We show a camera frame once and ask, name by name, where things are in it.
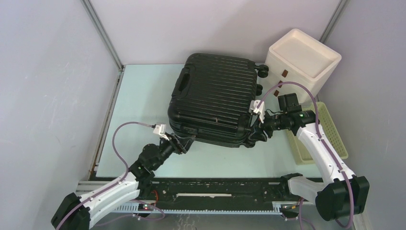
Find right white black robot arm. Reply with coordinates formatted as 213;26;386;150
249;93;370;221

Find black ribbed hard-shell suitcase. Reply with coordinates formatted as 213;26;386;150
168;53;269;148

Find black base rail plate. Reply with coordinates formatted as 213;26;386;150
139;178;300;212

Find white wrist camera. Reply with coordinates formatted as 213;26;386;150
248;100;265;124
152;124;170;141

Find white stacked drawer unit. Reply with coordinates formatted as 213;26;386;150
265;29;342;104

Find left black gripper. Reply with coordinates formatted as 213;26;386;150
152;132;195;170

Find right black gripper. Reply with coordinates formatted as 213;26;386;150
249;109;288;142

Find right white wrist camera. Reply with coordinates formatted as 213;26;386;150
248;100;265;124

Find pale yellow perforated basket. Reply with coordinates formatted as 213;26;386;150
285;101;349;166

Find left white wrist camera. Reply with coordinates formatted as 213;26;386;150
152;124;170;141

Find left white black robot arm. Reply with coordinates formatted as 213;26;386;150
51;135;195;230

